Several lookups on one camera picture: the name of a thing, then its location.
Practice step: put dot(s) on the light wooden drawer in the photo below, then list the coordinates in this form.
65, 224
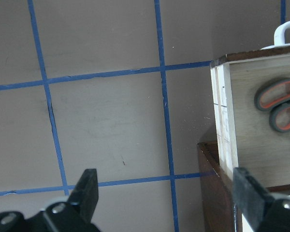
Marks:
251, 96

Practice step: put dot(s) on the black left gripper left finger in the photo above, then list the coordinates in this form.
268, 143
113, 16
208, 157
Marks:
85, 195

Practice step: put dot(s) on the dark brown wooden cabinet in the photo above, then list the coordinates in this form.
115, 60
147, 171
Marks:
220, 211

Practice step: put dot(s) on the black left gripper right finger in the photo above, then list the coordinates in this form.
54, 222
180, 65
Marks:
250, 197

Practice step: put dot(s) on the grey orange handled scissors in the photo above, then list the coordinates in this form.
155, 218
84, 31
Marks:
274, 96

